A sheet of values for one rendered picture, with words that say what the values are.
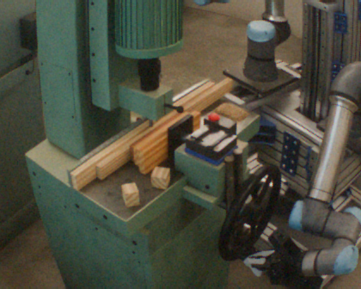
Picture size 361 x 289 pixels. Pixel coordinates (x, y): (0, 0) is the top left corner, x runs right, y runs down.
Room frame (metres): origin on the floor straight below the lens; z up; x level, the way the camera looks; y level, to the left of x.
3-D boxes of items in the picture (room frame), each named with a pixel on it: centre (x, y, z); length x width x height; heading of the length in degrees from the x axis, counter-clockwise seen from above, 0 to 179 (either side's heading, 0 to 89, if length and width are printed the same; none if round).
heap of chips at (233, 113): (1.34, -0.15, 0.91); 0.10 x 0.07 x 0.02; 51
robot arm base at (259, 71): (1.78, -0.32, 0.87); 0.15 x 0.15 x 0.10
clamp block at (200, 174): (1.08, -0.08, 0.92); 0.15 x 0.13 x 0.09; 141
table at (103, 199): (1.13, -0.01, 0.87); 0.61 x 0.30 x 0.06; 141
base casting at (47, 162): (1.27, 0.17, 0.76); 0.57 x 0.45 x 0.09; 51
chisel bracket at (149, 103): (1.21, 0.09, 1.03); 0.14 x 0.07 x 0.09; 51
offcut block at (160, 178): (1.01, 0.05, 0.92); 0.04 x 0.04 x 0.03; 76
